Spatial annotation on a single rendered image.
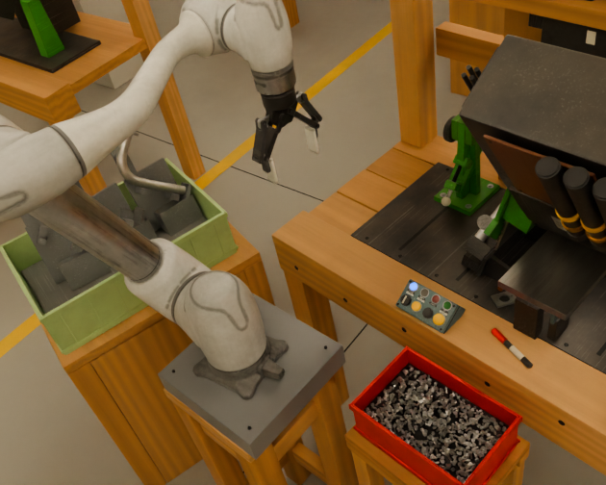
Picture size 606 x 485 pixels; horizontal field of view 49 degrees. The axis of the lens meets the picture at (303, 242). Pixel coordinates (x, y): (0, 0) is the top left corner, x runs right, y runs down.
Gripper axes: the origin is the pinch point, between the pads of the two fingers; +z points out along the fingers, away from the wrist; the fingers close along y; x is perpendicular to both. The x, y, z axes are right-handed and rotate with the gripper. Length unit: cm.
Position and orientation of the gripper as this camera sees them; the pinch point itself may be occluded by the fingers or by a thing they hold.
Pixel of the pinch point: (292, 162)
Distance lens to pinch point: 157.5
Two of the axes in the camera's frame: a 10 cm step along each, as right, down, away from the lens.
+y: -7.0, 5.7, -4.3
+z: 1.7, 7.2, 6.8
